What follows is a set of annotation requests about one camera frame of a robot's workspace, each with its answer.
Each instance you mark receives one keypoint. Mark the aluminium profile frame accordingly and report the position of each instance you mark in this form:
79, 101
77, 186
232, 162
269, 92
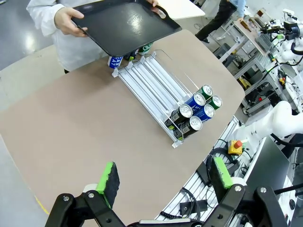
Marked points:
189, 189

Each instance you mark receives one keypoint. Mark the person's right hand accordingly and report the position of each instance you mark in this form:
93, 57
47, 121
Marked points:
65, 21

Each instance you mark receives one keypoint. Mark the yellow plastic object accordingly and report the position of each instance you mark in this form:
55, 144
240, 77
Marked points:
245, 83

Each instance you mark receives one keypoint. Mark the black Pepsi can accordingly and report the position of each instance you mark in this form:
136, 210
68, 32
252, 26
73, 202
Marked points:
195, 123
185, 110
131, 56

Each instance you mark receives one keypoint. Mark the clear white can dispenser rack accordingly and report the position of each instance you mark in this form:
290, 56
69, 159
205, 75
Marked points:
151, 78

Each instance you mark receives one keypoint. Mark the grey metal shelving workbench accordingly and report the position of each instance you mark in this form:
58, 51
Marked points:
251, 63

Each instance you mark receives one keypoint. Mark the black flat monitor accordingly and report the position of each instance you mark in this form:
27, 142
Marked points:
267, 165

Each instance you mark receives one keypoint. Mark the green Chilsung cider can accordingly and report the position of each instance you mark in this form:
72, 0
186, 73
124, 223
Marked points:
145, 48
216, 101
205, 90

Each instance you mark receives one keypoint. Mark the blue Pocari Sweat can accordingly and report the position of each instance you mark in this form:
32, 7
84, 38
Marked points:
198, 99
208, 111
114, 62

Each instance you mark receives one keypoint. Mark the yellow red emergency stop button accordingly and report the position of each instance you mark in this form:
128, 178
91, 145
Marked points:
234, 147

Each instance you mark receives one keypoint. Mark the bystander in black trousers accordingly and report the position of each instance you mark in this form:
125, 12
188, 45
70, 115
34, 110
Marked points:
217, 21

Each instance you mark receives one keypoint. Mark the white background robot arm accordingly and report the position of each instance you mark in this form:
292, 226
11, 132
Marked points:
287, 50

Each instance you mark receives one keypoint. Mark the black power adapter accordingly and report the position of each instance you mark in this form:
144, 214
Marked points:
203, 173

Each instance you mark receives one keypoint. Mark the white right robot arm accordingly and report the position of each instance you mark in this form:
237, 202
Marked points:
277, 120

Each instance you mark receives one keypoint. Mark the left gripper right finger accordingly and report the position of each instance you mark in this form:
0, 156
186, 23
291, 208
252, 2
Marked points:
220, 175

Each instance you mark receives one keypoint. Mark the person's right forearm white sleeve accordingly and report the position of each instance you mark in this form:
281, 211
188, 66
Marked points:
40, 14

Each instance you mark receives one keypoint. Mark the large white table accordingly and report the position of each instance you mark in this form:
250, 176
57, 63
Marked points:
182, 9

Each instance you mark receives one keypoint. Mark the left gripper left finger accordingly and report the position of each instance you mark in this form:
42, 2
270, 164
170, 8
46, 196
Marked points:
111, 182

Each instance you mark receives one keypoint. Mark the person's left hand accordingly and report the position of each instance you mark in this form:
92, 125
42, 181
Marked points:
152, 2

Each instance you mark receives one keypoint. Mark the person in white hoodie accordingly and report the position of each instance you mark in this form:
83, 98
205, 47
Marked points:
71, 52

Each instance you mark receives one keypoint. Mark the black serving tray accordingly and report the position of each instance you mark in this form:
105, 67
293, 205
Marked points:
123, 23

